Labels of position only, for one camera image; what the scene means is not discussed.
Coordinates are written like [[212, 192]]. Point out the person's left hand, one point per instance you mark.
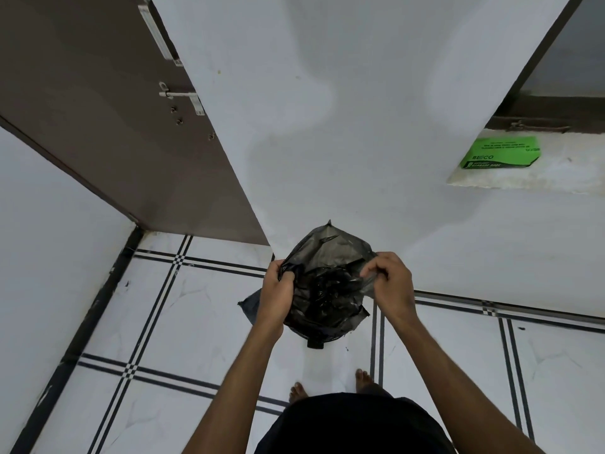
[[276, 297]]

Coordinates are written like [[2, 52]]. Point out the person's right hand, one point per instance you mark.
[[394, 288]]

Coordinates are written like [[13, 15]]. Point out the black garbage bag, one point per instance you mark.
[[326, 288]]

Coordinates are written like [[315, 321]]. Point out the green cardboard box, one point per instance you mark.
[[505, 153]]

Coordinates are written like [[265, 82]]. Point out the person's left forearm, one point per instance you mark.
[[236, 392]]

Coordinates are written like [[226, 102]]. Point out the person's right forearm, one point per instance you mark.
[[463, 387]]

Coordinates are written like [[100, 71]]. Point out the person's right foot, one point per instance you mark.
[[366, 382]]

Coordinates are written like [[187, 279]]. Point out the person's foot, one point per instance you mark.
[[366, 382], [298, 393]]

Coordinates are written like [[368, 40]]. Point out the person's left foot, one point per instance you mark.
[[298, 393]]

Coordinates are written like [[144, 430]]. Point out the person's black clothing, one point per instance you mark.
[[354, 425]]

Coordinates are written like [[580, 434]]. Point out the metal window stay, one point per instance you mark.
[[529, 126]]

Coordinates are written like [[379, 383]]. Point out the silver door latch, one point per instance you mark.
[[182, 96]]

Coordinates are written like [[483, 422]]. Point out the dark brown frosted window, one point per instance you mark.
[[557, 108]]

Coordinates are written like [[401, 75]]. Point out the brown door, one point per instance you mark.
[[94, 113]]

